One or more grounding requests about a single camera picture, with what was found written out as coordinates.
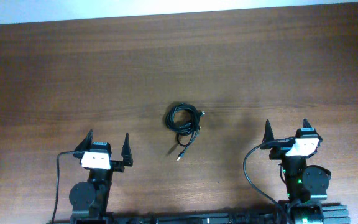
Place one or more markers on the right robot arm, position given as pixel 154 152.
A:
pixel 306 185

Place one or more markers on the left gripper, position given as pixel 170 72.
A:
pixel 119 165

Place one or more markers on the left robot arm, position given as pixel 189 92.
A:
pixel 89 199

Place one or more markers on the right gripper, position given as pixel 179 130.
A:
pixel 269 142

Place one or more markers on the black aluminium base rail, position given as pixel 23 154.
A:
pixel 228 216

